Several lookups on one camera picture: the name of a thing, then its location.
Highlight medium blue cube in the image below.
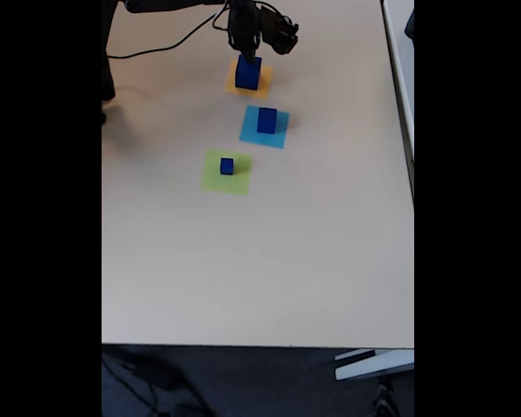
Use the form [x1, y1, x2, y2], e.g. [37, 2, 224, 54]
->
[256, 107, 278, 134]

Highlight orange paper square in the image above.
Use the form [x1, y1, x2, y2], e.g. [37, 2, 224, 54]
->
[224, 59, 274, 100]

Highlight blue paper square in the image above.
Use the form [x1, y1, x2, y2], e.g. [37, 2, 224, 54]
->
[238, 104, 291, 150]

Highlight green paper square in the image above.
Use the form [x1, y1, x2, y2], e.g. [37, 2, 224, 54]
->
[200, 149, 254, 195]

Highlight large blue cube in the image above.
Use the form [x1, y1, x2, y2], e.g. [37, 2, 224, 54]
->
[234, 54, 262, 91]

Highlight white table foot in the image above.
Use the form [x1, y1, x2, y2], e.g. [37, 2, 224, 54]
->
[333, 348, 415, 382]

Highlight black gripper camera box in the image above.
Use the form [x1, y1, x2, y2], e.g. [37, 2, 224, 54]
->
[260, 6, 300, 56]

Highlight black floor cables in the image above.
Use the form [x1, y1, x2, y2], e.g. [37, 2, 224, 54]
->
[102, 347, 209, 417]

